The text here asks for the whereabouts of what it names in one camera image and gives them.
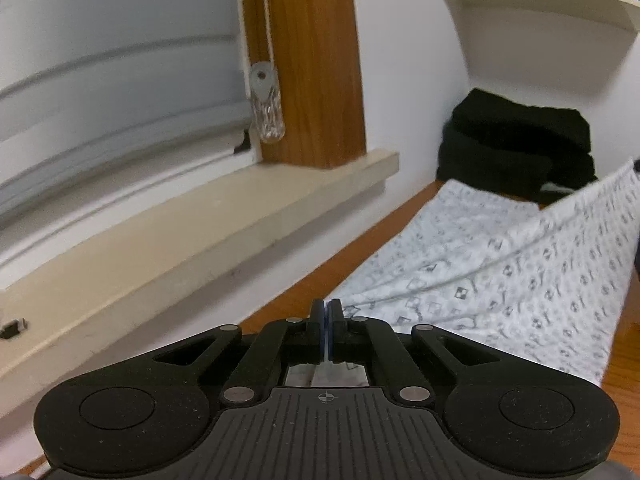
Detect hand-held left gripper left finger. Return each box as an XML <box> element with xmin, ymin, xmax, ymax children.
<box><xmin>150</xmin><ymin>299</ymin><xmax>326</xmax><ymax>406</ymax></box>

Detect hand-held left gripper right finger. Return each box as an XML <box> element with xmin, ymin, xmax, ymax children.
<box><xmin>327</xmin><ymin>299</ymin><xmax>503</xmax><ymax>405</ymax></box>

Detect white patterned pants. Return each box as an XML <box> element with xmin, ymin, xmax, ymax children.
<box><xmin>285</xmin><ymin>160</ymin><xmax>640</xmax><ymax>392</ymax></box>

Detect beige window sill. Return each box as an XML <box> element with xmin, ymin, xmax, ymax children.
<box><xmin>0</xmin><ymin>147</ymin><xmax>401</xmax><ymax>392</ymax></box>

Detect grey window blind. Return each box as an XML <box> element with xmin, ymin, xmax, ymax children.
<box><xmin>0</xmin><ymin>0</ymin><xmax>252</xmax><ymax>223</ymax></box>

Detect clear blind cord weight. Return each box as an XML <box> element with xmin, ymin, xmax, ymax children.
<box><xmin>248</xmin><ymin>61</ymin><xmax>287</xmax><ymax>144</ymax></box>

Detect wooden window frame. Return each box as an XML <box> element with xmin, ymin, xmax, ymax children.
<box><xmin>240</xmin><ymin>0</ymin><xmax>369</xmax><ymax>169</ymax></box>

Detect white blind cord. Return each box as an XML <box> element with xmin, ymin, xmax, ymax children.
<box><xmin>256</xmin><ymin>0</ymin><xmax>277</xmax><ymax>67</ymax></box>

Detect white wall shelf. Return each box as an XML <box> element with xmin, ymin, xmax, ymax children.
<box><xmin>437</xmin><ymin>0</ymin><xmax>640</xmax><ymax>37</ymax></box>

